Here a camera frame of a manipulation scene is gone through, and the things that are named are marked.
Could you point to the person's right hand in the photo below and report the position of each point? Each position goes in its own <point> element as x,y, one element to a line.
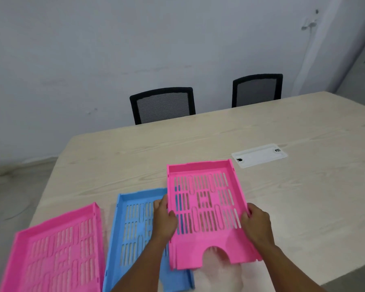
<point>258,225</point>

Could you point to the person's left hand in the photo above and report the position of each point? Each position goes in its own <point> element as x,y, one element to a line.
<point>163,223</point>

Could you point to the person's right thumb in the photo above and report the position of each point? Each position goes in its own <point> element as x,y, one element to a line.
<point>245,217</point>

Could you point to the person's left thumb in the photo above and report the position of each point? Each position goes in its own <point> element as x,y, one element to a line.
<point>173,216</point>

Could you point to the pink plastic paper tray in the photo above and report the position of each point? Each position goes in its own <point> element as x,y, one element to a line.
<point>205,206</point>
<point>54,255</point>

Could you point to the person's right forearm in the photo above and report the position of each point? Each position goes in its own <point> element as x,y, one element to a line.
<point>287,267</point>

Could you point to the person's left forearm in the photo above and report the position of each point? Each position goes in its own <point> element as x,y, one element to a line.
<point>140,266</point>

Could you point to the blue plastic paper tray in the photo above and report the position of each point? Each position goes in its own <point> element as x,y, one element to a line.
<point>133,228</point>

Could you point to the black mesh office chair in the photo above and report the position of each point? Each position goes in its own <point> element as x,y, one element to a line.
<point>162,104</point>
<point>257,89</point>

